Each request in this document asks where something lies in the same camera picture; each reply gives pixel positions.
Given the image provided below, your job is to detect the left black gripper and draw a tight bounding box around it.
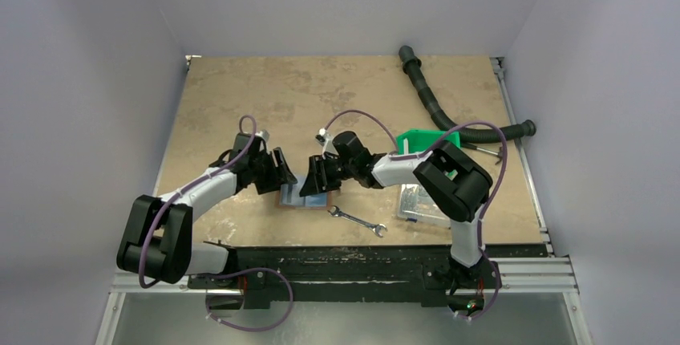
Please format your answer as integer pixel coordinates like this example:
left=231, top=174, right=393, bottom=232
left=249, top=148, right=294, bottom=194

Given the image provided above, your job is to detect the brown leather card holder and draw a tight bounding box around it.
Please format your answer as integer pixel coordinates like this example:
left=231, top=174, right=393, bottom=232
left=275, top=174, right=332, bottom=210

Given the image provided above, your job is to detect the green plastic bin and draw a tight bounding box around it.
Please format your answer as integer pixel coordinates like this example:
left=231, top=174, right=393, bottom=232
left=390, top=128, right=445, bottom=184

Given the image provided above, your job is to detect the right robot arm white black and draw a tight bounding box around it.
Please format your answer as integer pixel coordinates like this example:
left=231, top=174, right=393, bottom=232
left=299, top=131, right=493, bottom=290

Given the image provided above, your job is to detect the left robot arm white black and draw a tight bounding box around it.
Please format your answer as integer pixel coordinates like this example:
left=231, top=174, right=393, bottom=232
left=116, top=132, right=298, bottom=288

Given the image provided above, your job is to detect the silver open-end wrench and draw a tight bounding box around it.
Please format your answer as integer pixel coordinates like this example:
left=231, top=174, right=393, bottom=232
left=327, top=205, right=388, bottom=238

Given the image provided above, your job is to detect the clear plastic screw box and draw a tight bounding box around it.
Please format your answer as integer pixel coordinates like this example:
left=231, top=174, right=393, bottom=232
left=396, top=185, right=451, bottom=229

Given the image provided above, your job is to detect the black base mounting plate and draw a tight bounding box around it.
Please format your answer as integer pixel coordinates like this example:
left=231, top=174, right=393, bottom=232
left=185, top=246, right=548, bottom=312

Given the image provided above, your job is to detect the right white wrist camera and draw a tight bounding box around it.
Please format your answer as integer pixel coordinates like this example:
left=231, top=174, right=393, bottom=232
left=315, top=128, right=337, bottom=155

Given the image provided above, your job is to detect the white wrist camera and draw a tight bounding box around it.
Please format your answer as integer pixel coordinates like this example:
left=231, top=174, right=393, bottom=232
left=315, top=128, right=337, bottom=155
left=256, top=129, right=269, bottom=142

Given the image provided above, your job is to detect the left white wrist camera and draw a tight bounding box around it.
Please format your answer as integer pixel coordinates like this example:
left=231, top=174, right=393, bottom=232
left=256, top=129, right=269, bottom=142

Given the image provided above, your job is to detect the small hammer black handle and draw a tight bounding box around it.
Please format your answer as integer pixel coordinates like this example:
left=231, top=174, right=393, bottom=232
left=461, top=142, right=505, bottom=165

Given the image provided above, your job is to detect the black corrugated hose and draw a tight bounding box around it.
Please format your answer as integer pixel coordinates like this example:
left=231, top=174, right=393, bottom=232
left=398, top=44, right=537, bottom=144

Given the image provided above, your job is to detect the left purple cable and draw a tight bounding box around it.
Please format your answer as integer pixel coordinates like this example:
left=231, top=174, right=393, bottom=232
left=138, top=115, right=295, bottom=333

